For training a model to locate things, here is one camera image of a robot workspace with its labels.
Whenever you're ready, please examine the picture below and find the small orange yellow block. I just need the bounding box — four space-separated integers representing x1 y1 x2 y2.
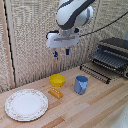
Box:
48 87 64 100

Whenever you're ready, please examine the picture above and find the white plate with patterned rim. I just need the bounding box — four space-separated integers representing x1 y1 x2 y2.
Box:
4 88 50 122

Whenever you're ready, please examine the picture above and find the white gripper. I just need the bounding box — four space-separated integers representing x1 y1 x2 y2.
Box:
45 30 81 60

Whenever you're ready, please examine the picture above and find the woven beige screen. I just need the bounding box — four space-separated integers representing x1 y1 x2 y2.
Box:
6 0 128 88

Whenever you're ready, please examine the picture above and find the black dish rack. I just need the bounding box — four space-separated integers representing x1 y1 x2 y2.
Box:
79 37 128 85

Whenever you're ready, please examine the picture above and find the wooden frame post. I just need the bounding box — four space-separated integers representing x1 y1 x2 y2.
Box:
0 0 16 90

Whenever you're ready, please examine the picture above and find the blue cup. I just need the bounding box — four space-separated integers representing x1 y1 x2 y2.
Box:
73 75 90 96

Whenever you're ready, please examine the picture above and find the black cable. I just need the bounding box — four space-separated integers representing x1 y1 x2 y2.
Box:
79 11 128 38

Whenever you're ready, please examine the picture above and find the yellow bowl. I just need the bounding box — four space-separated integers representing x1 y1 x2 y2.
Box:
49 73 67 88

